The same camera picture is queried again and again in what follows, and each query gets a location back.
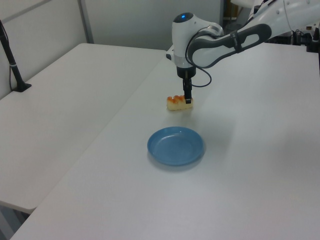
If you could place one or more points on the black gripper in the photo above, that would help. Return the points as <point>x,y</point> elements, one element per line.
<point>186,72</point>

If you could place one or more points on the toy bread with orange topping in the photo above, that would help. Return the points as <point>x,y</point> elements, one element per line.
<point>176,104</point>

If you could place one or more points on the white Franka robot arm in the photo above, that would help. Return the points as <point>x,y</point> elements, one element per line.
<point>182,37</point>

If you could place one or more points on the blue plastic plate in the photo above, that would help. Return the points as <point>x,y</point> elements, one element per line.
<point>176,146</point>

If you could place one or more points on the black equipment on bench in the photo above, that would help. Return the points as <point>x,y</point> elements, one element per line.
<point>312,40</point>

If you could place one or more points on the grey partition frame post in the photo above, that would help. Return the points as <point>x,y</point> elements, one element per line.
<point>86,22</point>

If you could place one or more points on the black camera stand pole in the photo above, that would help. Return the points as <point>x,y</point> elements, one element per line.
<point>12,65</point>

